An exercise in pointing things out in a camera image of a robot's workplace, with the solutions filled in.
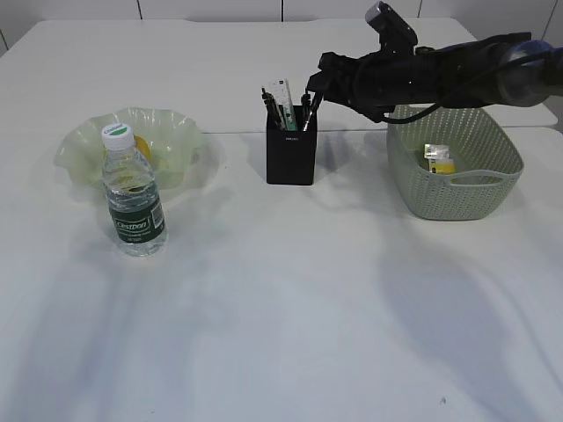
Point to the clear plastic ruler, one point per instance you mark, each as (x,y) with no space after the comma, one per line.
(281,92)

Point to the yellow pear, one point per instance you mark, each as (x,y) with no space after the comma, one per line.
(142,145)

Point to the clear water bottle green label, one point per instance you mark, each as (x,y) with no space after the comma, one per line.
(131,193)

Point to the black gel pen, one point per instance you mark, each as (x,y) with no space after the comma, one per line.
(315,103)

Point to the yellow packaging waste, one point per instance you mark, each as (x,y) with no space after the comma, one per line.
(440,160)

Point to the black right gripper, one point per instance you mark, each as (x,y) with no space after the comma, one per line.
(346,81)

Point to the translucent green ruffled plate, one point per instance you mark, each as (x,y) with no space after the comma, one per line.
(172,139)

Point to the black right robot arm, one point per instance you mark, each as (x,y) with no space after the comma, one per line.
(401,82)

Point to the black square pen holder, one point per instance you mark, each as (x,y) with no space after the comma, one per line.
(291,155)

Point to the green woven plastic basket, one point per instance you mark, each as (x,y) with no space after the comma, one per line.
(487,164)

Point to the mint green utility knife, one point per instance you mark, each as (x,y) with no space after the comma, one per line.
(290,121)

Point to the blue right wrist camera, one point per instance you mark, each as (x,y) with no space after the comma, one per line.
(396,37)

